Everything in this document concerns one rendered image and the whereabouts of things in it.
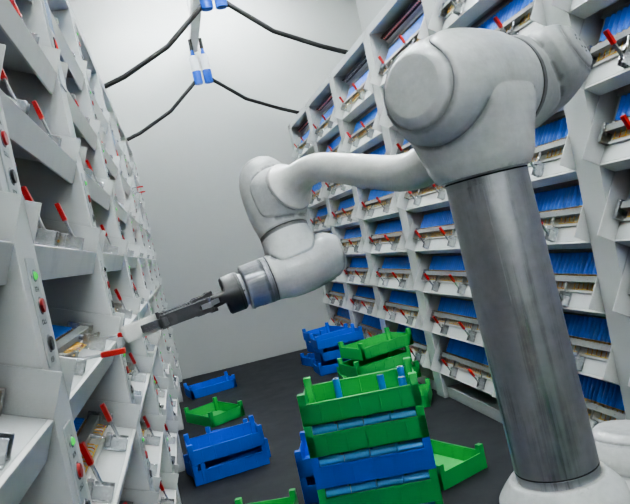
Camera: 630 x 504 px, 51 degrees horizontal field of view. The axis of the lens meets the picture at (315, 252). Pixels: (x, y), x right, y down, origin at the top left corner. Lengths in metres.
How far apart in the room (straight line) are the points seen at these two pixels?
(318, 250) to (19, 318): 0.66
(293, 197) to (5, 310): 0.66
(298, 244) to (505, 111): 0.59
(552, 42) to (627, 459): 0.55
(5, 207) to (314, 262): 0.65
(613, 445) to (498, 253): 0.35
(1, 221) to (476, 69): 0.52
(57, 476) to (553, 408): 0.55
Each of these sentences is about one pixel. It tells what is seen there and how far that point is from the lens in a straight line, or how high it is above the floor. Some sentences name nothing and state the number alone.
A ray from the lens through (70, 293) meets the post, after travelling 1.45.
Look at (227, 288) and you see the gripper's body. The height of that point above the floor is 0.80.
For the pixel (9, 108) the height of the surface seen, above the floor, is 1.10.
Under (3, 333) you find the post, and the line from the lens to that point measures 0.75.
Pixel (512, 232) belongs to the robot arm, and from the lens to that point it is 0.78.
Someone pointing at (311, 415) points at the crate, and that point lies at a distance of 1.67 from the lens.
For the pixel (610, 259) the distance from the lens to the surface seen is 1.80.
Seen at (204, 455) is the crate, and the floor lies 0.11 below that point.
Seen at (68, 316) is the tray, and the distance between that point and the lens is 1.45.
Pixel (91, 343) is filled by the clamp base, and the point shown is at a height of 0.75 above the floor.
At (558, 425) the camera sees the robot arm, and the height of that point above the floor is 0.59.
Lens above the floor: 0.86
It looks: 2 degrees down
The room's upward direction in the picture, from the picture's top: 12 degrees counter-clockwise
